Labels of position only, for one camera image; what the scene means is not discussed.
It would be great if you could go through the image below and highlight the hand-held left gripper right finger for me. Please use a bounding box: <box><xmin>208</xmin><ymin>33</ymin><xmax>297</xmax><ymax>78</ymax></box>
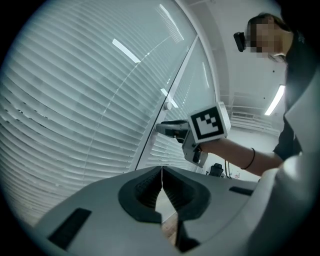
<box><xmin>162</xmin><ymin>165</ymin><xmax>261</xmax><ymax>256</ymax></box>

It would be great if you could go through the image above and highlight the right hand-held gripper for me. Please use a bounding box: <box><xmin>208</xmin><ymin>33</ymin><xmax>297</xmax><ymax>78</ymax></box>
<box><xmin>155</xmin><ymin>100</ymin><xmax>232</xmax><ymax>169</ymax></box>

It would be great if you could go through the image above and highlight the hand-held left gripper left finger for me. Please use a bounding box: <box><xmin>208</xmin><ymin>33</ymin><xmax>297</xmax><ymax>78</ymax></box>
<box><xmin>31</xmin><ymin>165</ymin><xmax>181</xmax><ymax>256</ymax></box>

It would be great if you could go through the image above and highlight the person's right forearm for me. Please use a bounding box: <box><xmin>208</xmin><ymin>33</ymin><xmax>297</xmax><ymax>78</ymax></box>
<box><xmin>201</xmin><ymin>136</ymin><xmax>287</xmax><ymax>178</ymax></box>

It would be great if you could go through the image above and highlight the black office chair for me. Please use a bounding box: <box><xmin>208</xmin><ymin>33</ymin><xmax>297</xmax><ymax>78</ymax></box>
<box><xmin>206</xmin><ymin>162</ymin><xmax>225</xmax><ymax>177</ymax></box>

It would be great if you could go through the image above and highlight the black wristband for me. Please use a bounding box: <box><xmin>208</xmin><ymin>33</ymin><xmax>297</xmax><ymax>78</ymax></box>
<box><xmin>241</xmin><ymin>147</ymin><xmax>256</xmax><ymax>171</ymax></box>

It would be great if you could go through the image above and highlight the white ceiling air vent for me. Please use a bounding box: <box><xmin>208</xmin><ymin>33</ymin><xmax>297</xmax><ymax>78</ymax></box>
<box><xmin>231</xmin><ymin>111</ymin><xmax>256</xmax><ymax>120</ymax></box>

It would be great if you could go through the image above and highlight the white ceiling light panel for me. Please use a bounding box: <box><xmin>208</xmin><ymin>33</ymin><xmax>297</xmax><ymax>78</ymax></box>
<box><xmin>264</xmin><ymin>84</ymin><xmax>286</xmax><ymax>116</ymax></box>

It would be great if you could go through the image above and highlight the person's head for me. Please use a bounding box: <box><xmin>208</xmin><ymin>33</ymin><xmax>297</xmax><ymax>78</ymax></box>
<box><xmin>246</xmin><ymin>12</ymin><xmax>293</xmax><ymax>63</ymax></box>

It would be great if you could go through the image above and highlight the person's black shirt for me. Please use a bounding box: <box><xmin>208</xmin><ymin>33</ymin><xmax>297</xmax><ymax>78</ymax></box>
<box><xmin>272</xmin><ymin>27</ymin><xmax>320</xmax><ymax>163</ymax></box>

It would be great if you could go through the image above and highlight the white window frame post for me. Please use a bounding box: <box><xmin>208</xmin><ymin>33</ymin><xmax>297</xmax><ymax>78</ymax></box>
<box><xmin>134</xmin><ymin>34</ymin><xmax>201</xmax><ymax>175</ymax></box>

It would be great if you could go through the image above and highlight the black head-mounted camera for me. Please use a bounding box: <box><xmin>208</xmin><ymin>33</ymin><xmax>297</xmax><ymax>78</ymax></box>
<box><xmin>233</xmin><ymin>31</ymin><xmax>247</xmax><ymax>53</ymax></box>

